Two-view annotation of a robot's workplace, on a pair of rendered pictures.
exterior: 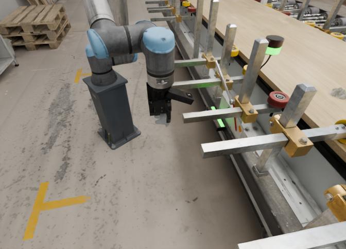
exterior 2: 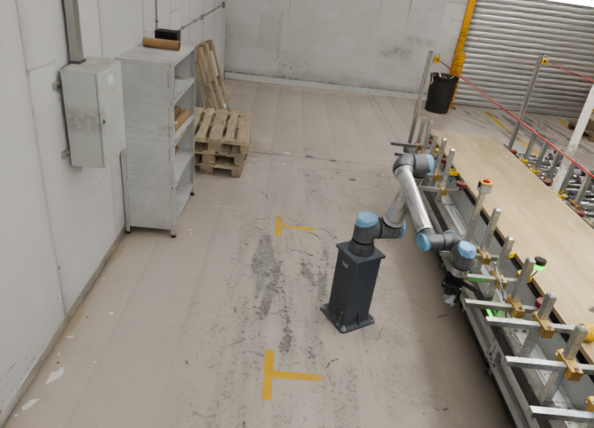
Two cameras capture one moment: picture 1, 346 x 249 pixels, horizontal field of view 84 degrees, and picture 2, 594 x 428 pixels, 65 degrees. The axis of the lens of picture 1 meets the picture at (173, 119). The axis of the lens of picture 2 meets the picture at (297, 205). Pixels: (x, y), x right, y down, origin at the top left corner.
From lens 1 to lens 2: 1.89 m
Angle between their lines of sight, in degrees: 17
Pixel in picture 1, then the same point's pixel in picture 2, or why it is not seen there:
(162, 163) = (405, 363)
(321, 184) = not seen: hidden behind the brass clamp
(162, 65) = (466, 264)
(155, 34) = (466, 247)
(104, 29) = (431, 235)
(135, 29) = (449, 238)
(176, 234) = not seen: outside the picture
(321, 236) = (544, 363)
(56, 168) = (278, 339)
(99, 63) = (368, 234)
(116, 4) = not seen: hidden behind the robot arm
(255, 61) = (526, 271)
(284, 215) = (536, 385)
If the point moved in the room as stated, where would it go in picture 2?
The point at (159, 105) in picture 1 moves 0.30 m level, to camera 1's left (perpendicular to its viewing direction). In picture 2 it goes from (453, 288) to (395, 276)
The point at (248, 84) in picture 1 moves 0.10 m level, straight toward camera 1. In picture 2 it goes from (520, 286) to (515, 295)
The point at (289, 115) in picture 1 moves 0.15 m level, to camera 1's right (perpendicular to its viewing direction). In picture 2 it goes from (542, 310) to (575, 317)
